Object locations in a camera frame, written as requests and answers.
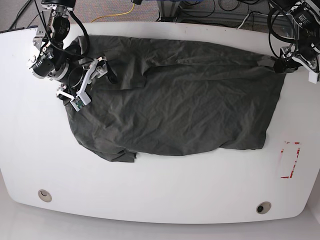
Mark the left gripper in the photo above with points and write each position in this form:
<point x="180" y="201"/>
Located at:
<point x="290" y="61"/>

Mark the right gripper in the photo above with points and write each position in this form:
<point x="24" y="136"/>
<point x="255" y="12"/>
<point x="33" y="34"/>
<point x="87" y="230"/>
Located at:
<point x="98" y="68"/>

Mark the dark grey t-shirt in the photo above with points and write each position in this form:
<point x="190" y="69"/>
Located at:
<point x="175" y="98"/>

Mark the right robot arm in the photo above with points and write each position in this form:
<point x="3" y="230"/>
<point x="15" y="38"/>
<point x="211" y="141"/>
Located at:
<point x="71" y="67"/>

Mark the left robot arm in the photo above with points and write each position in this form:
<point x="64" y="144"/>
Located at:
<point x="293" y="28"/>

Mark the red tape rectangle marking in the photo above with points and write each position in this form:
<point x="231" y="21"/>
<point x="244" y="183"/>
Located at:
<point x="289" y="155"/>

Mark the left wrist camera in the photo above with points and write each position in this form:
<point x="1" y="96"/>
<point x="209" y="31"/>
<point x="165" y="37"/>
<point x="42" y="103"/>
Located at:
<point x="313" y="77"/>

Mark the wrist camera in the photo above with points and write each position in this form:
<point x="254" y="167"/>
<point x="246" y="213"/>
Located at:
<point x="313" y="77"/>
<point x="77" y="104"/>

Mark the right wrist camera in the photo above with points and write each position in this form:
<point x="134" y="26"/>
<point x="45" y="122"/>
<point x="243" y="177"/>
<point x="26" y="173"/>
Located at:
<point x="77" y="104"/>

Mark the left table cable grommet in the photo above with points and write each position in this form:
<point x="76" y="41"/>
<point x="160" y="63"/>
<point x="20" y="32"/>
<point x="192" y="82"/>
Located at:
<point x="45" y="196"/>

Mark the table cable grommet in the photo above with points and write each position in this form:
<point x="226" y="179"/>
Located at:
<point x="263" y="207"/>
<point x="45" y="196"/>

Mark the right table cable grommet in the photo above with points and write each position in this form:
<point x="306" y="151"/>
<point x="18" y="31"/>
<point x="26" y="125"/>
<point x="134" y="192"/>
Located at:
<point x="263" y="207"/>

